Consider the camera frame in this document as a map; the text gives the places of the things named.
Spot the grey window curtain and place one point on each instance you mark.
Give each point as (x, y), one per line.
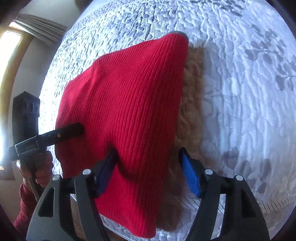
(43, 29)

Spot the left hand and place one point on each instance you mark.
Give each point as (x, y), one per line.
(44, 165)

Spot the red sleeved left forearm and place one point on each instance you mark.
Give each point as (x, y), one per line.
(27, 204)

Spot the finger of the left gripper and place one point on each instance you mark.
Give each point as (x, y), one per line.
(61, 134)

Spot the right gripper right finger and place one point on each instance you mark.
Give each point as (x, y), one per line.
(242, 220)

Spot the grey quilted bedspread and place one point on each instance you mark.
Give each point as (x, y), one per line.
(238, 109)

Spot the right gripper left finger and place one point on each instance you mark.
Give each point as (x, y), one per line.
(52, 218)

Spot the red knit sweater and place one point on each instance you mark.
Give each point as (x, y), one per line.
(127, 100)

